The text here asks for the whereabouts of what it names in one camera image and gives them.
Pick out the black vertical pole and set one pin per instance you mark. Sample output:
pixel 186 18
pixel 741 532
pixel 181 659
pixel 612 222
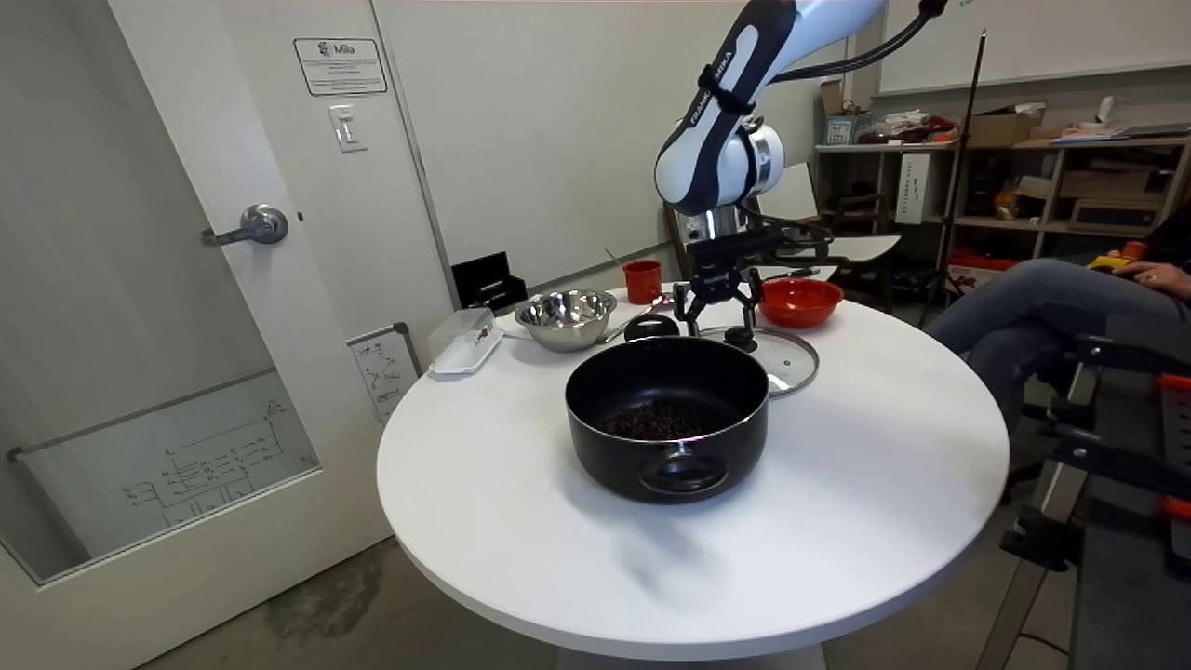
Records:
pixel 960 161

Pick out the storage shelf unit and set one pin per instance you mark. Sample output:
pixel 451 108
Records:
pixel 992 223

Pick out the black wall tray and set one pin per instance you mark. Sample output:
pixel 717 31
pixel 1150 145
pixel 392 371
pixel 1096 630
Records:
pixel 489 285

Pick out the glass pot lid black knob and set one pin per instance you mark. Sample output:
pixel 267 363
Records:
pixel 787 358

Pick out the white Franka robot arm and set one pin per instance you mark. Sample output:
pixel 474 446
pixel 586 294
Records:
pixel 730 114

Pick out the small white table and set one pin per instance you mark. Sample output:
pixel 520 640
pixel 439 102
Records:
pixel 856 248

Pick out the clear plastic container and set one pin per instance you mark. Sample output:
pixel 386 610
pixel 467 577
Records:
pixel 467 343

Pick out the stainless steel bowl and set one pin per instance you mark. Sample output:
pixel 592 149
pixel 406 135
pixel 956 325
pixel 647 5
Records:
pixel 563 320

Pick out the red bowl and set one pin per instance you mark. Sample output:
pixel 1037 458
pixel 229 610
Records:
pixel 800 303

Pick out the cardboard box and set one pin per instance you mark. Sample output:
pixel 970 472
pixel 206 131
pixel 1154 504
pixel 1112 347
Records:
pixel 1006 128

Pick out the white wall sign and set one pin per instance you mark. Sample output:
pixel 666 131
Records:
pixel 341 63

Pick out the person's leg in jeans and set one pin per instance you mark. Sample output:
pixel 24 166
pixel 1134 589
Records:
pixel 1055 309

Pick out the dark beans pile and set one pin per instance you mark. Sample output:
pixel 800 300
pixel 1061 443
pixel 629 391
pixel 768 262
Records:
pixel 655 418

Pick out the person's hand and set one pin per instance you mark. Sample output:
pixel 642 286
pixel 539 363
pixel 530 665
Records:
pixel 1166 275

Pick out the black cooking pot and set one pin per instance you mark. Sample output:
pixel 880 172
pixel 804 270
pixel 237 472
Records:
pixel 673 470

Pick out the white light switch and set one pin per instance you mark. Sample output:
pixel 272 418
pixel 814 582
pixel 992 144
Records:
pixel 348 128

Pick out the white door with window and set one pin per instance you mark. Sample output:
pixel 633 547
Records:
pixel 123 309

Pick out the white leaning panel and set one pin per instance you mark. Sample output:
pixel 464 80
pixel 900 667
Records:
pixel 794 192

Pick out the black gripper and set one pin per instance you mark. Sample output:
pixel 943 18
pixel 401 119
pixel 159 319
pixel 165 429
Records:
pixel 720 262

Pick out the small whiteboard with drawings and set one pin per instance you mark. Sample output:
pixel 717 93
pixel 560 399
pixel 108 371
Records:
pixel 386 374

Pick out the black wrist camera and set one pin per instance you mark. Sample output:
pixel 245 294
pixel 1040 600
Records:
pixel 794 236

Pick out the red mug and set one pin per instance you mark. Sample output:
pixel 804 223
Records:
pixel 642 285

